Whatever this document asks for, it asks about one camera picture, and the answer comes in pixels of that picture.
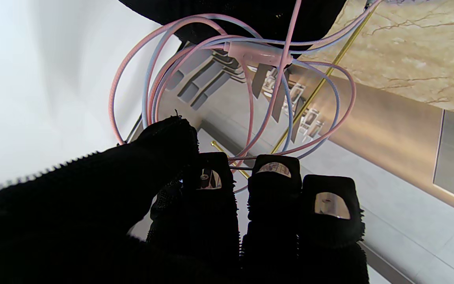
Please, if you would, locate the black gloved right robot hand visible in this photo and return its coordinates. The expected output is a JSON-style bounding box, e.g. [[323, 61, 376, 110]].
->
[[117, 0, 348, 59]]

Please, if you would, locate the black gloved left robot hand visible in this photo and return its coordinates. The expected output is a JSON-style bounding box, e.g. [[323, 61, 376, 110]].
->
[[0, 115, 370, 284]]

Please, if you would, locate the white thin cable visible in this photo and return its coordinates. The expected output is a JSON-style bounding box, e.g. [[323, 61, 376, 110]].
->
[[109, 0, 383, 194]]

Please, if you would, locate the gold T rack marble base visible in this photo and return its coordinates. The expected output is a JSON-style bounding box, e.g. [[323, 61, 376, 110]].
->
[[210, 0, 428, 180]]

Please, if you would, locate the dark upright desk monitor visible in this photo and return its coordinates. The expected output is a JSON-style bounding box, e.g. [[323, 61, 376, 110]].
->
[[290, 98, 306, 143], [271, 85, 290, 123], [251, 64, 274, 99]]

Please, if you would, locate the clear acrylic name holder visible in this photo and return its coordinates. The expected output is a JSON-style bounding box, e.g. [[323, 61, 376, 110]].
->
[[298, 108, 325, 143], [264, 73, 306, 117]]

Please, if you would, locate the brown wooden conference table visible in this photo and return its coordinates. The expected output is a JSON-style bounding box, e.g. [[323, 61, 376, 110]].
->
[[247, 63, 454, 221]]

